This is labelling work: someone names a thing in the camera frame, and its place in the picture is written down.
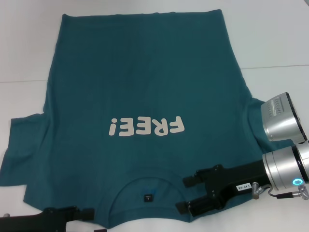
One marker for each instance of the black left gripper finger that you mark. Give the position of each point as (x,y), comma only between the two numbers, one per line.
(84,214)

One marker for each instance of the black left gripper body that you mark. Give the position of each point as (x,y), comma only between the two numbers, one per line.
(36,223)

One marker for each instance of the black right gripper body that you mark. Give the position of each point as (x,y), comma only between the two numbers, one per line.
(229,183)

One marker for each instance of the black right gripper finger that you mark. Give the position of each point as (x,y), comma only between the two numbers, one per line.
(193,179)
(184,207)

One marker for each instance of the teal t-shirt with FREE print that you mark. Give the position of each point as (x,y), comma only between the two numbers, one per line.
(144,72)

